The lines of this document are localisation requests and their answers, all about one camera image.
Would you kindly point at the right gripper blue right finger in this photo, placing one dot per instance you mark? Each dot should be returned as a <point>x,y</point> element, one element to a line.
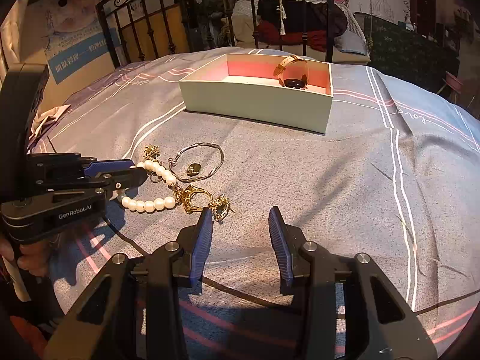
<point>280,244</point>

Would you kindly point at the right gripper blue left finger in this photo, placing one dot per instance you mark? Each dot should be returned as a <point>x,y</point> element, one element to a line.
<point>202,244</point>

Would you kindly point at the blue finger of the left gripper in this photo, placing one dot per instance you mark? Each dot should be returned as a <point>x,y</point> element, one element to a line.
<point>122,179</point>
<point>107,166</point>

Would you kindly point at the gold crystal earring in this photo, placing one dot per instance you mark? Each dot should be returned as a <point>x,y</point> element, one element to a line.
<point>220,207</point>

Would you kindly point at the pale green jewelry box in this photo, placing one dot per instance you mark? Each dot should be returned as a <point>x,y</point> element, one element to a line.
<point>243,86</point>

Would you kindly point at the person's left hand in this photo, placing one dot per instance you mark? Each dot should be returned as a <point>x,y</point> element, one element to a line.
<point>34,258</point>

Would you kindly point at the small gold earring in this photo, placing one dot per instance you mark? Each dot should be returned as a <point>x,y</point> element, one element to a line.
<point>151,152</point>

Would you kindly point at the white cloth at bed edge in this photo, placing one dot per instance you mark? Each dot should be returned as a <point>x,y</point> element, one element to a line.
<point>45,119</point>

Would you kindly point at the gold oval pendant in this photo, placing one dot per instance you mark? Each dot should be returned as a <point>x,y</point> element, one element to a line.
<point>193,169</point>

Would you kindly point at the blue and white poster board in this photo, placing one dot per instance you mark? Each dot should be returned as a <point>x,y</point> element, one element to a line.
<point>66,53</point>

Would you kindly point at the grey striped bedsheet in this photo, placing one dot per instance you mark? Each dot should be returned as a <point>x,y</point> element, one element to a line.
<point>396,175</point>

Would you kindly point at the red and black clothes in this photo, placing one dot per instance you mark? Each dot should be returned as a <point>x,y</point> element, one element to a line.
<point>315,22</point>

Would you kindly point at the white hanging swing chair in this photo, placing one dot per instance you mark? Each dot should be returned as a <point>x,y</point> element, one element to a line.
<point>349,48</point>

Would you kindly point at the black iron bed frame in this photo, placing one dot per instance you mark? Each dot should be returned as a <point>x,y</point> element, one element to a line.
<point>140,30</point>

